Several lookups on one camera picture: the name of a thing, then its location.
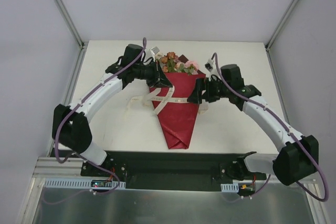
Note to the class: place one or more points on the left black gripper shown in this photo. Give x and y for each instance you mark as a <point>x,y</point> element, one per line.
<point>157,75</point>

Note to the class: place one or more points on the dark red wrapping cloth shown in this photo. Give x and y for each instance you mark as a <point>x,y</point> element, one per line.
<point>177,121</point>

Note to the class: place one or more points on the white cable duct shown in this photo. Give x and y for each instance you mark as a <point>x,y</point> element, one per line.
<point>230,188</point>
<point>70,183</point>

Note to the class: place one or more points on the small pink rose stem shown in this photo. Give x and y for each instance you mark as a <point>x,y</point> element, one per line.
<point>190,67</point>

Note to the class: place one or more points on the right aluminium frame post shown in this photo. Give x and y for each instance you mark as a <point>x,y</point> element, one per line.
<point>286,15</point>

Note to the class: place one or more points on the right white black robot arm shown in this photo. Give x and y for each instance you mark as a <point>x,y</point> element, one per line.
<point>298,155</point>

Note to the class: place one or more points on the aluminium frame post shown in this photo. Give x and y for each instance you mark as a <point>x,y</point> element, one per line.
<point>286,15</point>
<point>69,22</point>

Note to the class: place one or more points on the right white cable duct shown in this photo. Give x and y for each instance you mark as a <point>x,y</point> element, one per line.
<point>230,188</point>

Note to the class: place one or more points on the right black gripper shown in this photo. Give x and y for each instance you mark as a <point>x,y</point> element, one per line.
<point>203,91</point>

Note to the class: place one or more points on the orange brown rose stem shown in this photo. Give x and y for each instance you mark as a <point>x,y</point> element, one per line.
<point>168,62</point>

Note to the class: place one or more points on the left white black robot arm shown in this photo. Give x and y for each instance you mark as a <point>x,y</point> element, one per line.
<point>71,122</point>

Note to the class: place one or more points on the left white cable duct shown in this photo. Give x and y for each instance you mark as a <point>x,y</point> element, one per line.
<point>70,183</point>

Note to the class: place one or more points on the white rose stem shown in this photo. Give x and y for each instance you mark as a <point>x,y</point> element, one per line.
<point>159,57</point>

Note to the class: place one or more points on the left aluminium frame post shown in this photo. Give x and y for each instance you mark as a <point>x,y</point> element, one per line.
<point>69,22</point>

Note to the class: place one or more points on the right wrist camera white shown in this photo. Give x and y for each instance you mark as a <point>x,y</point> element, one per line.
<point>211,67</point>

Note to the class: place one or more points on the cream printed ribbon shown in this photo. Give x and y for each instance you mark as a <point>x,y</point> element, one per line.
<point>153,96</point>

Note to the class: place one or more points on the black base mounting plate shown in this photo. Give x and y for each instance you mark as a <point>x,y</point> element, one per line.
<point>168,171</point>

